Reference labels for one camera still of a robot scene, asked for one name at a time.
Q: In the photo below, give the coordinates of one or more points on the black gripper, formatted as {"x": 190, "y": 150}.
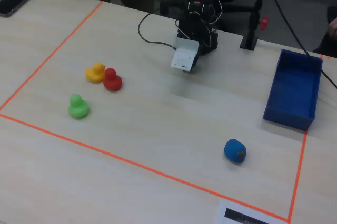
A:
{"x": 195, "y": 62}

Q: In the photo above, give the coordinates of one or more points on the green rubber duck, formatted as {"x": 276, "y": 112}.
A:
{"x": 78, "y": 107}

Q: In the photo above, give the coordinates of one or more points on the red rubber duck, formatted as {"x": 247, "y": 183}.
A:
{"x": 112, "y": 80}

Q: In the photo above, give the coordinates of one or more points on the blue rubber duck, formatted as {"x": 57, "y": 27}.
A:
{"x": 233, "y": 150}

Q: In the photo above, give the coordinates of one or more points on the yellow rubber duck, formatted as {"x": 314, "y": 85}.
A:
{"x": 95, "y": 72}

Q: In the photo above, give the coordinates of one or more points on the blue plastic box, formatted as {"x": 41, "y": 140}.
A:
{"x": 295, "y": 95}

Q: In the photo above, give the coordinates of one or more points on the person's hand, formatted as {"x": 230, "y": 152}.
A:
{"x": 333, "y": 27}

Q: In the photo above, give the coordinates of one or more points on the small red clamp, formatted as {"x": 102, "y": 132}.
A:
{"x": 264, "y": 22}

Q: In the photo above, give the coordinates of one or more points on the white paper label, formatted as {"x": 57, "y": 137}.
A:
{"x": 245, "y": 214}

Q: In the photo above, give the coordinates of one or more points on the black smartphone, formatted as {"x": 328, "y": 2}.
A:
{"x": 14, "y": 1}

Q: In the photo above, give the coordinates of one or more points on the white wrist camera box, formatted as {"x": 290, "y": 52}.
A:
{"x": 183, "y": 57}

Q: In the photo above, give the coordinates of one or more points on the black camera stand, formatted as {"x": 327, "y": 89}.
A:
{"x": 251, "y": 24}

